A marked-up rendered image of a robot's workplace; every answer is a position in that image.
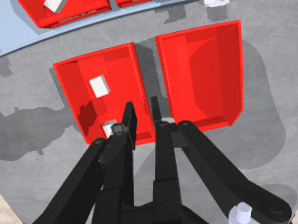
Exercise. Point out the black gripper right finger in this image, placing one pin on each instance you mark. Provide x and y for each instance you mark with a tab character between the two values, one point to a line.
241	200

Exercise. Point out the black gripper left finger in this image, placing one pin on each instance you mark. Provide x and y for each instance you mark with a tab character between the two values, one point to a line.
76	197

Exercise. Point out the red bin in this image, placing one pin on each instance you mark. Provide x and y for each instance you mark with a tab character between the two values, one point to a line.
91	112
124	3
38	11
205	79

